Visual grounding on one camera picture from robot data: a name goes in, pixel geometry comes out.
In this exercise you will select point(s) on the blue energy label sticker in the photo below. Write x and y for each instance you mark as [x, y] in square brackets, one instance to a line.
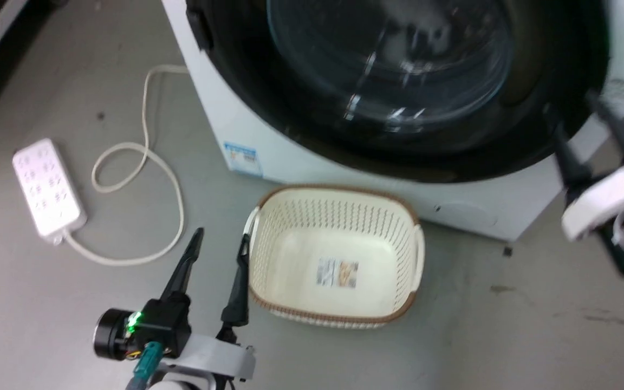
[242, 158]

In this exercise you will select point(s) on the paper label in basket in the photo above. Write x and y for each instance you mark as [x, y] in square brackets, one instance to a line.
[337, 272]

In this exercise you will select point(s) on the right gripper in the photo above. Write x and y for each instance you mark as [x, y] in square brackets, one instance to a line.
[610, 200]

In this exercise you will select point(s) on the white washing machine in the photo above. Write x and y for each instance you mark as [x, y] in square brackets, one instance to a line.
[301, 162]

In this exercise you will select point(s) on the black round washing machine door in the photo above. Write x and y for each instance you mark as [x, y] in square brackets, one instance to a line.
[398, 70]

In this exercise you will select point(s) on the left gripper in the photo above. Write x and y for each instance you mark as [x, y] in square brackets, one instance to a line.
[203, 346]

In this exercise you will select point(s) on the cream plastic laundry basket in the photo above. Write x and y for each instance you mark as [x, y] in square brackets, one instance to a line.
[290, 260]

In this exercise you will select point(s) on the black cylinder wrist camera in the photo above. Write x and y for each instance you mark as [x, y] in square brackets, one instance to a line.
[109, 335]

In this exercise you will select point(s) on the white power strip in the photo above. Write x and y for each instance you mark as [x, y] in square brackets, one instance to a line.
[46, 187]

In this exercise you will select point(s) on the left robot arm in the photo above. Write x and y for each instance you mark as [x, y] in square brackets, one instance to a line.
[182, 383]

